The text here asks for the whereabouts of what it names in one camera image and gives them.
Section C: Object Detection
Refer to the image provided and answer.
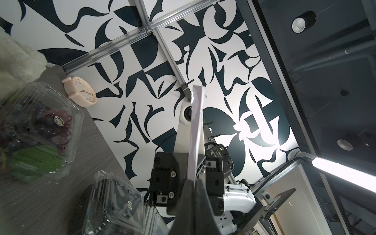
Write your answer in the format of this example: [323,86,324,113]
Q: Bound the cream plush toy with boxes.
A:
[1,29,47,99]

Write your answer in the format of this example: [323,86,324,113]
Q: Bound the avocado clamshell box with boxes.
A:
[69,170,146,235]

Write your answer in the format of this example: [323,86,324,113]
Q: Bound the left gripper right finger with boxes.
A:
[193,179,221,235]

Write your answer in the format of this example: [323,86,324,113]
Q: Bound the purple grape clamshell box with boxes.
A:
[1,82,84,183]

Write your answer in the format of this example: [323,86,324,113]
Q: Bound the black ceiling spotlight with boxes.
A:
[291,11,316,34]

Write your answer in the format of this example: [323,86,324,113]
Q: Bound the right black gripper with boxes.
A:
[149,152,225,216]

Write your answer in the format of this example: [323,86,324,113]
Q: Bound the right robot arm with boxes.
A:
[149,143,296,235]

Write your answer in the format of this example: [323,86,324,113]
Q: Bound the white sticker sheet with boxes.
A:
[187,85,204,182]

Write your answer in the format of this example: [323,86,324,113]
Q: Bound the bright ceiling light strip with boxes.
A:
[312,157,376,193]

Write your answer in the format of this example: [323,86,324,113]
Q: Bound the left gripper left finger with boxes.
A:
[168,180,195,235]

